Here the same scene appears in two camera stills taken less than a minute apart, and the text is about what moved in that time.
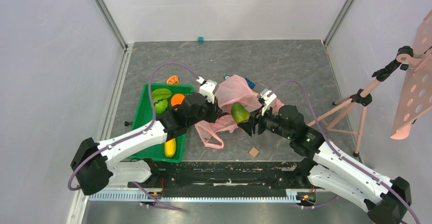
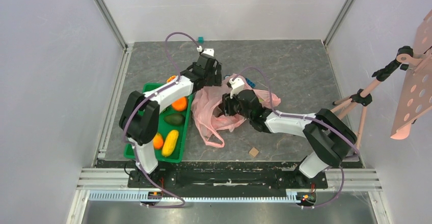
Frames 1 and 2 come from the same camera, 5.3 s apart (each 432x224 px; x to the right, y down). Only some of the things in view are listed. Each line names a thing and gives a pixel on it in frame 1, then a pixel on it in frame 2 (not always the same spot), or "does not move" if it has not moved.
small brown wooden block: [253, 151] does not move
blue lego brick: [250, 84] does not move
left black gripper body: [209, 111] to [212, 79]
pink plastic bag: [234, 89] does not move
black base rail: [227, 175] does not move
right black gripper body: [255, 125] to [230, 104]
